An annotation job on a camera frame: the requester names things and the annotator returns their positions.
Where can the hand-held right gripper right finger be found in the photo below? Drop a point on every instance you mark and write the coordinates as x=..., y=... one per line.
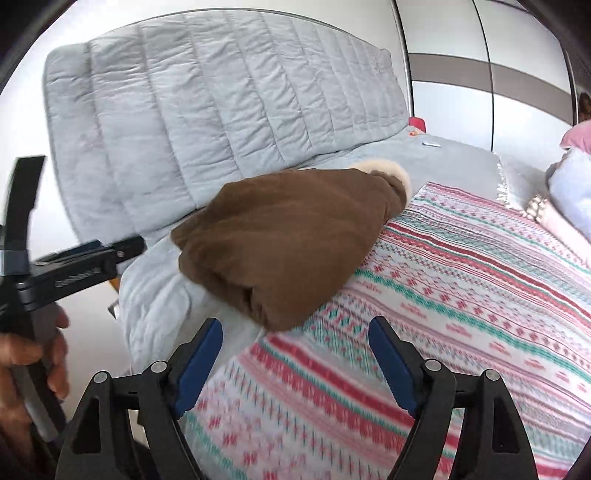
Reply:
x=392, y=364

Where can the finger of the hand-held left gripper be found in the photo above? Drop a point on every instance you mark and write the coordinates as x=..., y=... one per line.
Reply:
x=25, y=194
x=83, y=272

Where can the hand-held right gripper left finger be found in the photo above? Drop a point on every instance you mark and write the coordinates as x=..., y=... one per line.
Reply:
x=198, y=364

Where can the brown coat with fur collar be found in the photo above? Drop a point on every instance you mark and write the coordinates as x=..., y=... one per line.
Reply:
x=286, y=240

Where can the person's left hand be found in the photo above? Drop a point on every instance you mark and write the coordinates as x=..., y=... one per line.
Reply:
x=18, y=350

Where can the grey bed sheet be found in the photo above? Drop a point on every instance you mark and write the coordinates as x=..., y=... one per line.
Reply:
x=152, y=295

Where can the patterned pink green bedspread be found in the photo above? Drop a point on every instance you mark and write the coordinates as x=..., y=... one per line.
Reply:
x=461, y=323

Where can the grey quilted headboard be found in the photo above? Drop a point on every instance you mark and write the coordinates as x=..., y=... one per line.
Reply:
x=207, y=106

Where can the pale pink blanket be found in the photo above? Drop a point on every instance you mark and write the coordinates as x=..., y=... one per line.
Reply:
x=563, y=230

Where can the white fringed blanket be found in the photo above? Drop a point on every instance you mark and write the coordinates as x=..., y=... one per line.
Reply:
x=517, y=184

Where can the small red object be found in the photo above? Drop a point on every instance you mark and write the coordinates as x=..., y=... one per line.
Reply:
x=418, y=123

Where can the light blue blanket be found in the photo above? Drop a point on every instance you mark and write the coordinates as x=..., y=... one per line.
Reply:
x=572, y=189

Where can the white wardrobe with grey band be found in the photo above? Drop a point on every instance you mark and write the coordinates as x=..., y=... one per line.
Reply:
x=452, y=110

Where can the pink velvet pillow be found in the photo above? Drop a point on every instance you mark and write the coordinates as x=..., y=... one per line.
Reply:
x=579, y=136

